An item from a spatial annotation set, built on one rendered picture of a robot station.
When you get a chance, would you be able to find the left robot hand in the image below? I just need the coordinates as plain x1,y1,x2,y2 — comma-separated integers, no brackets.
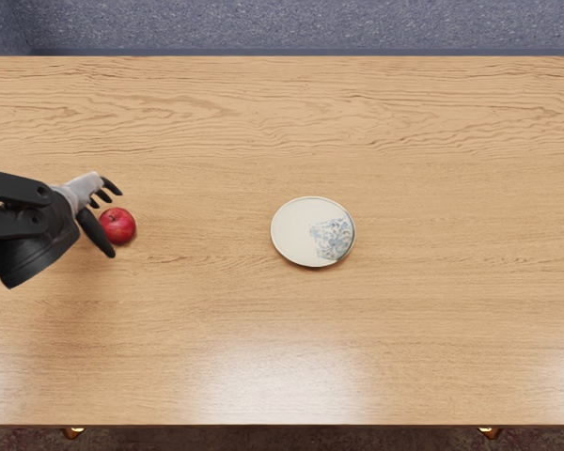
49,171,124,259

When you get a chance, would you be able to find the white plate with blue pattern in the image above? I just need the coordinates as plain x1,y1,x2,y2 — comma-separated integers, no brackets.
270,195,357,269

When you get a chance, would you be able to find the red apple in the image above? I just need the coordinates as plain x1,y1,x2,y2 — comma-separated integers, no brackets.
98,207,137,246

